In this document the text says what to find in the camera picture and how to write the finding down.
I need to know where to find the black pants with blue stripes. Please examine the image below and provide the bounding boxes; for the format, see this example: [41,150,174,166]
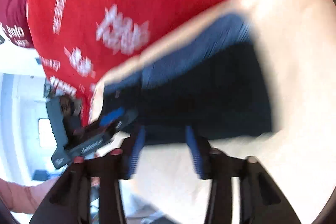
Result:
[101,13,273,146]

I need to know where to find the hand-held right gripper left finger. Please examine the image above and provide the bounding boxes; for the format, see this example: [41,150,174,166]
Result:
[29,126,146,224]

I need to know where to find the cream cushion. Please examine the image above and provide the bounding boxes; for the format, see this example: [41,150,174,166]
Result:
[89,0,334,224]

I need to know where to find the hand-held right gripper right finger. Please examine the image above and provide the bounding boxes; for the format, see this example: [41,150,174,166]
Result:
[185,126,302,224]

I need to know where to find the person's left forearm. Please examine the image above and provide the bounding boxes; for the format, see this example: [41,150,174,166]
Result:
[0,176,64,214]

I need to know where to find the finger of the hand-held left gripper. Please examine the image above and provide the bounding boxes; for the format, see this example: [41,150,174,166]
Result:
[100,107,138,133]

